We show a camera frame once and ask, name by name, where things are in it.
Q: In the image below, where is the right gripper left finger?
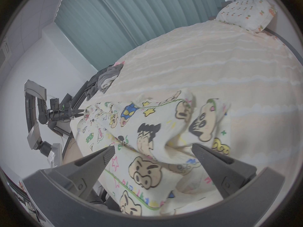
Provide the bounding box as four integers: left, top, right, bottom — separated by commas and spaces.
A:
59, 146, 116, 198

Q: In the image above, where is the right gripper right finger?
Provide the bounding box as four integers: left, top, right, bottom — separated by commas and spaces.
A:
192, 143, 257, 198

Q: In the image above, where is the white printed pyjama top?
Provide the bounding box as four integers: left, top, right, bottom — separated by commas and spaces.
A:
71, 89, 231, 217

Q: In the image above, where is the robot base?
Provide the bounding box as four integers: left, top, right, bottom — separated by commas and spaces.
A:
46, 143, 64, 169

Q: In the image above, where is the dark grey garment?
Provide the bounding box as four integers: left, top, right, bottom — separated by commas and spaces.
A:
85, 87, 100, 101

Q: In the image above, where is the black garment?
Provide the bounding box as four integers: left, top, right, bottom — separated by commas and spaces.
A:
86, 72, 107, 96

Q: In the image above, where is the grey knit garment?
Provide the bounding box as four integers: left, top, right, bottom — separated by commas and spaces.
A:
98, 64, 124, 94

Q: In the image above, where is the bed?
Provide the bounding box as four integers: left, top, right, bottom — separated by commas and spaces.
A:
64, 0, 303, 219

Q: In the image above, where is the blue-green curtain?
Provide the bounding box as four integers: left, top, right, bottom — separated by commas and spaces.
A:
54, 0, 228, 71

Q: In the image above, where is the white printed pillow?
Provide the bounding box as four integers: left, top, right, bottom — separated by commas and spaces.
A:
216, 0, 278, 32

